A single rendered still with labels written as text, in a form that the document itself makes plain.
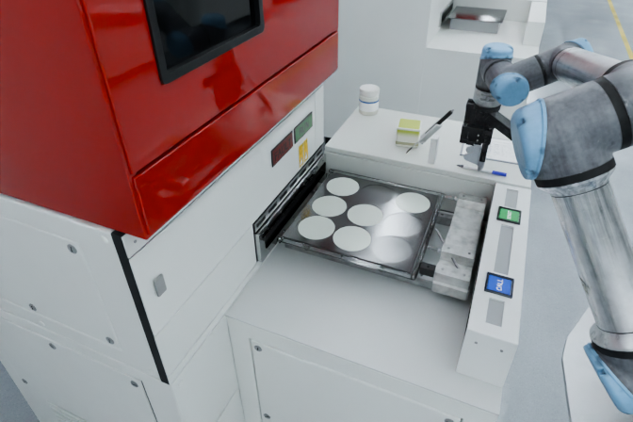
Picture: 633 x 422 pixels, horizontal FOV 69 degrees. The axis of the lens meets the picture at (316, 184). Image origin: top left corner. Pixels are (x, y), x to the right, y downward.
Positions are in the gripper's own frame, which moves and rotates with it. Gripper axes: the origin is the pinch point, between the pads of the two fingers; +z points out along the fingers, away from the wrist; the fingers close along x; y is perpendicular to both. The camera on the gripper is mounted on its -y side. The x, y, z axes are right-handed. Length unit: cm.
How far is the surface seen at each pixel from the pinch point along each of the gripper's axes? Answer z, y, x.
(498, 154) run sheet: 1.8, -3.9, -11.2
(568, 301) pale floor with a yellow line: 101, -50, -56
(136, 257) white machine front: -22, 49, 82
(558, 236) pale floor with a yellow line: 103, -46, -105
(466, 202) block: 7.6, 2.0, 8.1
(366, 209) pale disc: 7.1, 27.6, 22.1
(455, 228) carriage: 9.4, 3.2, 18.7
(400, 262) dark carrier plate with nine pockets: 6.5, 13.3, 39.4
